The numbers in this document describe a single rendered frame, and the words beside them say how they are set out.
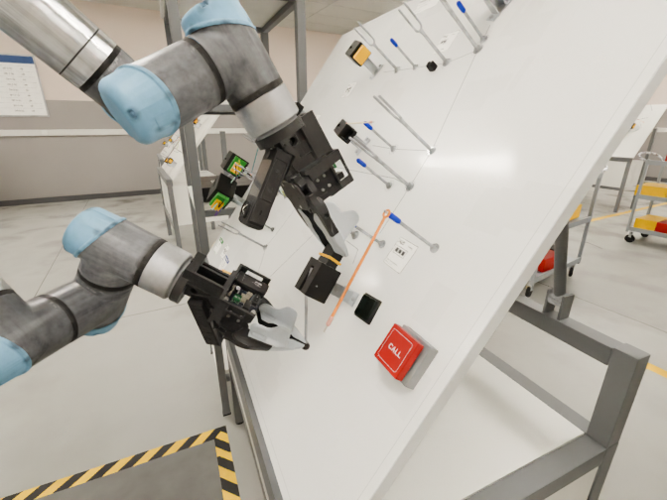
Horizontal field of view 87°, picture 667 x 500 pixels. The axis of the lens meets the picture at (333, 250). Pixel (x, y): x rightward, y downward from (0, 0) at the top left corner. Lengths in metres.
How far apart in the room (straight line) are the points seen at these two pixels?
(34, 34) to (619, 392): 0.99
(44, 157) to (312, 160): 7.81
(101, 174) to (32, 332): 7.64
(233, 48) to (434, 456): 0.72
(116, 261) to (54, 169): 7.69
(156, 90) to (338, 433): 0.47
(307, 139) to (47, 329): 0.40
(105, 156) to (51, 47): 7.57
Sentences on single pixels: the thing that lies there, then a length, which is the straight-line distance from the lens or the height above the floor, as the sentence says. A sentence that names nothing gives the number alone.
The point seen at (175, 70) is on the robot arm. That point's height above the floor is 1.42.
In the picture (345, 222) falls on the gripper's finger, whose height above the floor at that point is 1.23.
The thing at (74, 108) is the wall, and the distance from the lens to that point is 8.11.
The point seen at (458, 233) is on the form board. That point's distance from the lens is 0.50.
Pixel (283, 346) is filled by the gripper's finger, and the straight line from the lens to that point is 0.56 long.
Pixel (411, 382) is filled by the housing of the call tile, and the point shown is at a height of 1.09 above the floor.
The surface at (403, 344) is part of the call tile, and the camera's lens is 0.44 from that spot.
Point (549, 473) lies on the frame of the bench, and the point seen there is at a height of 0.80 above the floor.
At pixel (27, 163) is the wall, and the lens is 8.27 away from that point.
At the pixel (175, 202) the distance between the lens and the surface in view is 3.81.
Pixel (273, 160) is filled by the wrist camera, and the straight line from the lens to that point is 0.48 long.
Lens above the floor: 1.37
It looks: 20 degrees down
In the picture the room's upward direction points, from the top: straight up
